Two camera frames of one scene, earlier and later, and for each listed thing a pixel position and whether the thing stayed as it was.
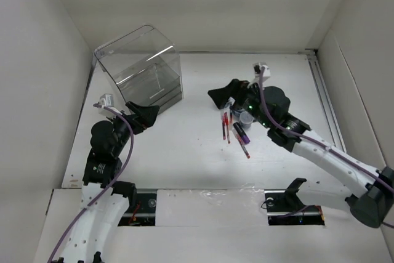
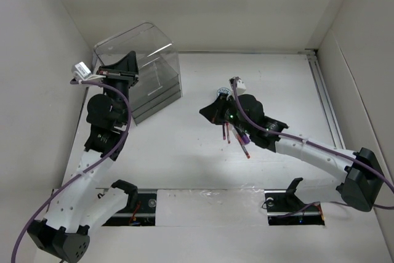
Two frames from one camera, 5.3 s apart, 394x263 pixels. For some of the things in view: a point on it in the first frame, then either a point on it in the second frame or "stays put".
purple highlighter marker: [242, 135] stays put
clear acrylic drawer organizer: [146, 66] stays put
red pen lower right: [240, 141] stays put
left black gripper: [144, 116] → [125, 70]
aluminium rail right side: [335, 131] stays put
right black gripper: [236, 89] → [213, 112]
